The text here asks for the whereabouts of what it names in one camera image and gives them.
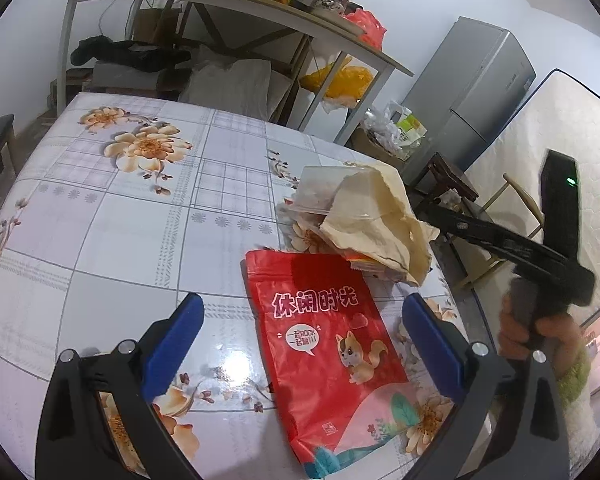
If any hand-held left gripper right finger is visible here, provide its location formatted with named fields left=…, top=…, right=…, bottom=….
left=402, top=292, right=573, bottom=480

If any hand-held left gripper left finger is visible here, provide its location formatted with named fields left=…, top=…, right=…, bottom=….
left=35, top=292, right=206, bottom=480

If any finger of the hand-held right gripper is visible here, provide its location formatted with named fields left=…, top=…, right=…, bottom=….
left=416, top=202, right=565, bottom=274

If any beige plastic bag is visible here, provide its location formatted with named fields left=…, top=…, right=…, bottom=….
left=320, top=162, right=441, bottom=288

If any red squirrel snack pouch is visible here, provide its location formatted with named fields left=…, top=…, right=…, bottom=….
left=242, top=249, right=421, bottom=480

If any person's right forearm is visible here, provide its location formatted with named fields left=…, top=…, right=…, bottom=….
left=550, top=342, right=600, bottom=466

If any person's right hand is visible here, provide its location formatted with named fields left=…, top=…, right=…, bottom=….
left=499, top=295, right=584, bottom=377

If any light wooden chair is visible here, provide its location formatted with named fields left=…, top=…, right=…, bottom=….
left=455, top=174, right=547, bottom=291

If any dark wooden stool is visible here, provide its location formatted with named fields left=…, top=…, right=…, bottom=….
left=405, top=152, right=481, bottom=211

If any white mattress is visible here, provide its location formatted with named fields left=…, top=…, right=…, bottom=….
left=462, top=69, right=600, bottom=326

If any pile of clear plastic bags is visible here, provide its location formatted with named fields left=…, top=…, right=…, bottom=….
left=362, top=101, right=429, bottom=159

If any brown cardboard box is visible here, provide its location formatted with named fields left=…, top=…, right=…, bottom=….
left=350, top=127, right=406, bottom=162

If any grey refrigerator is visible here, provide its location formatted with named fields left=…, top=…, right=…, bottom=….
left=399, top=16, right=537, bottom=173

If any clear plastic food container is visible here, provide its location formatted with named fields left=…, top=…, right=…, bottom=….
left=277, top=164, right=381, bottom=241

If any orange plastic bag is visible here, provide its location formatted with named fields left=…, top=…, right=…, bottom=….
left=300, top=55, right=376, bottom=101

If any red plastic bag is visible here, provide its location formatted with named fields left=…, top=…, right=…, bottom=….
left=344, top=7, right=387, bottom=52

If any white pillow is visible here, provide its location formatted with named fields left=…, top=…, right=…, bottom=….
left=180, top=57, right=273, bottom=111

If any dark snack jar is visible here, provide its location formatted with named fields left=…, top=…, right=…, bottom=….
left=312, top=0, right=353, bottom=17

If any black clothing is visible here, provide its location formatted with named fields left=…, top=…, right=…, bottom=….
left=71, top=35, right=193, bottom=74

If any grey-framed wooden desk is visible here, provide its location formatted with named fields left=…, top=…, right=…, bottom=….
left=54, top=0, right=415, bottom=146

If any small cardboard box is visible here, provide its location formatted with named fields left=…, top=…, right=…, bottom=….
left=132, top=7, right=181, bottom=44

